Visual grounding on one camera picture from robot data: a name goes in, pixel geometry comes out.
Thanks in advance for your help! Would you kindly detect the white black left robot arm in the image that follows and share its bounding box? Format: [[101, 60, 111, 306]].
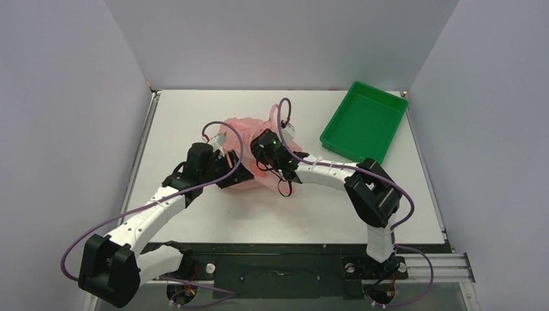
[[77, 143, 245, 308]]

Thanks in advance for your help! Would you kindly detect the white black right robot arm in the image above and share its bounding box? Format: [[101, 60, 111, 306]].
[[251, 130, 401, 277]]

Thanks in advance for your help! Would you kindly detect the green plastic tray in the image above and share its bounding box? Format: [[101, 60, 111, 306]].
[[320, 81, 409, 163]]

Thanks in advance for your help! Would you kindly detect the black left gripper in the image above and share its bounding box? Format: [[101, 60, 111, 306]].
[[201, 150, 253, 189]]

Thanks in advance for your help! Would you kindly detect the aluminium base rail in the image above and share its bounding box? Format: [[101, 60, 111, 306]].
[[163, 253, 475, 286]]

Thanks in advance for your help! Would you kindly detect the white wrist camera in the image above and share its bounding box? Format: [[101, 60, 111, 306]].
[[281, 123, 297, 141], [208, 133, 227, 150]]

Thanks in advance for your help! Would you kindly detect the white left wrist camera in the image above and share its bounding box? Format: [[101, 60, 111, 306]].
[[208, 133, 227, 150]]

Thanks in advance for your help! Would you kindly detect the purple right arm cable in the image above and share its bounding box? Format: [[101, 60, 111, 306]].
[[276, 97, 435, 308]]

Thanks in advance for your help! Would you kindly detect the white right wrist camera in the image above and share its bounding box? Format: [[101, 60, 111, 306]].
[[281, 123, 297, 141]]

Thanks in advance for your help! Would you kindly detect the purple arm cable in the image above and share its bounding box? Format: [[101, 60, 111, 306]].
[[276, 97, 435, 308], [60, 121, 245, 310]]

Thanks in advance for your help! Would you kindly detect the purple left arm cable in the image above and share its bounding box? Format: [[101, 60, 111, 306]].
[[60, 121, 245, 310]]

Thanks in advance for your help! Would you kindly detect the pink plastic bag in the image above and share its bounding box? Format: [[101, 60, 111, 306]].
[[218, 104, 302, 192]]

